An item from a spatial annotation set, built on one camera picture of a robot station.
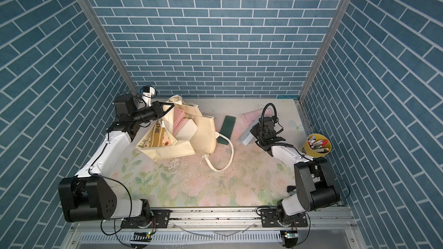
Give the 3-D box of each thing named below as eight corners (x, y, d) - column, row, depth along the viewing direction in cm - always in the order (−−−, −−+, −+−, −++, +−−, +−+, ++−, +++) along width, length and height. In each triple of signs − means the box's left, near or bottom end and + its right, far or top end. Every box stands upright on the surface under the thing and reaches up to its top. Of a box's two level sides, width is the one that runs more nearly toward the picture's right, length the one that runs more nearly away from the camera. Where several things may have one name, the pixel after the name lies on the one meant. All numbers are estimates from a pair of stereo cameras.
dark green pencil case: (218, 145, 99) (217, 138, 93) (225, 118, 112) (225, 110, 106) (229, 147, 98) (230, 140, 92) (235, 119, 111) (235, 111, 105)
